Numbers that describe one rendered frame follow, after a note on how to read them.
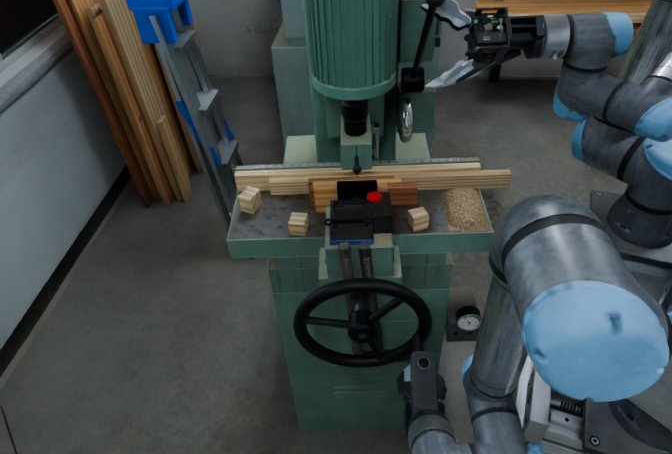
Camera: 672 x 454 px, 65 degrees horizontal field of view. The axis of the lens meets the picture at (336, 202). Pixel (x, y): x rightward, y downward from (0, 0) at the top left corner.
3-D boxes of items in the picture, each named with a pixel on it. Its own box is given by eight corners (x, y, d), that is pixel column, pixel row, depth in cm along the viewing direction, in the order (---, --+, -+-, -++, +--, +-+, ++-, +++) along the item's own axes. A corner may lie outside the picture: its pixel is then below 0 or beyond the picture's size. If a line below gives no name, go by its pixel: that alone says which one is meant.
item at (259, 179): (237, 191, 131) (233, 175, 128) (238, 186, 133) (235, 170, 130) (478, 183, 129) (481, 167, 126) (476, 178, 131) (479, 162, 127)
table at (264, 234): (222, 290, 115) (216, 272, 111) (242, 200, 138) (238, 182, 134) (501, 283, 113) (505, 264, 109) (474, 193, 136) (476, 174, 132)
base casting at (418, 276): (270, 294, 130) (265, 269, 124) (288, 158, 174) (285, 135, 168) (452, 289, 128) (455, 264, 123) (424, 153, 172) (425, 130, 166)
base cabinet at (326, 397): (297, 431, 176) (269, 295, 130) (306, 295, 220) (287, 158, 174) (432, 429, 174) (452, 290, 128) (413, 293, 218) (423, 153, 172)
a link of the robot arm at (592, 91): (594, 135, 96) (611, 81, 89) (541, 112, 103) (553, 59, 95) (617, 120, 99) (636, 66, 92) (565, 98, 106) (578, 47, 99)
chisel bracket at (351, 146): (341, 175, 120) (340, 145, 115) (341, 141, 131) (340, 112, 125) (374, 174, 120) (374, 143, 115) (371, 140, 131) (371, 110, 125)
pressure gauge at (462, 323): (454, 335, 130) (457, 315, 125) (452, 323, 133) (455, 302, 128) (480, 335, 130) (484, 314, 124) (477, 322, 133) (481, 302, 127)
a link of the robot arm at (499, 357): (488, 153, 63) (446, 375, 95) (511, 214, 55) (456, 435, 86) (586, 151, 63) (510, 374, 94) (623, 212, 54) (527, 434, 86)
